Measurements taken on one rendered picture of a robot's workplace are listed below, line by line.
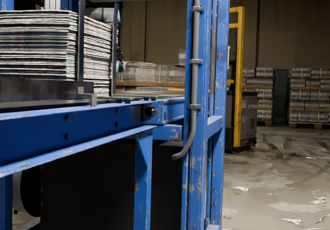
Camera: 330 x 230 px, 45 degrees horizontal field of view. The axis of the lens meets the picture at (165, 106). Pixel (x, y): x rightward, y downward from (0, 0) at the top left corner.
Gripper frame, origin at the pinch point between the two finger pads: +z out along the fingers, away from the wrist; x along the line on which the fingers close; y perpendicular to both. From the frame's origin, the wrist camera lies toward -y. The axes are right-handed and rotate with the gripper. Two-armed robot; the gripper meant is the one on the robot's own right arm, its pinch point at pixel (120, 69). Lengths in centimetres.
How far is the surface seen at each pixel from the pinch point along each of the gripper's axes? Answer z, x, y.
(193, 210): -25, -187, -166
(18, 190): -33, -108, -186
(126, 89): 19.7, -2.8, -3.8
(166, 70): 30, -8, 55
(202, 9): -90, -188, -129
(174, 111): -50, -169, -139
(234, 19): 191, 229, 662
